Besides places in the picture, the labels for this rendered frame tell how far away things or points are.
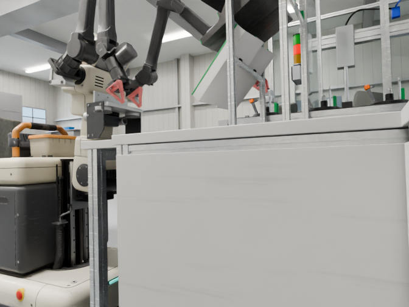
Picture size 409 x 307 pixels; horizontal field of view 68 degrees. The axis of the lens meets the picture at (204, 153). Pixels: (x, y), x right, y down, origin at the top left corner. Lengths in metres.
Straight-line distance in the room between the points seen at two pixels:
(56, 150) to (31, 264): 0.54
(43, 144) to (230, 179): 1.16
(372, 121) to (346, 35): 1.92
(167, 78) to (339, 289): 10.00
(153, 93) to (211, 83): 9.64
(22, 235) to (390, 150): 1.42
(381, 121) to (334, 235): 0.24
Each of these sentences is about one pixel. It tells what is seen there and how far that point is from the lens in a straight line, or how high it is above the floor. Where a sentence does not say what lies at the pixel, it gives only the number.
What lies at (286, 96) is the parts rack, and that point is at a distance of 0.92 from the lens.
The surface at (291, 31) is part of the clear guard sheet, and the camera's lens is 3.02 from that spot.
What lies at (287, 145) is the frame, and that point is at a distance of 0.70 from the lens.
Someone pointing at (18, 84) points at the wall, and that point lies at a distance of 13.30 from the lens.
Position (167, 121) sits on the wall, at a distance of 10.21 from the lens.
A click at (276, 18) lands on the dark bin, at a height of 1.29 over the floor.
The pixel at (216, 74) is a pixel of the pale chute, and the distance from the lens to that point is 1.06.
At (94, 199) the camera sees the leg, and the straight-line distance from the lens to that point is 1.19.
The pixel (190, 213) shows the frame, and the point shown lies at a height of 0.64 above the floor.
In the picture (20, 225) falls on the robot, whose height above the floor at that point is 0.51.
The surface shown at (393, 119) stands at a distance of 0.67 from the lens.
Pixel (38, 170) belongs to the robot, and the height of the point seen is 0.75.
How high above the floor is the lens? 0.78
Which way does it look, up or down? 1 degrees up
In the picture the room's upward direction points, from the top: 1 degrees counter-clockwise
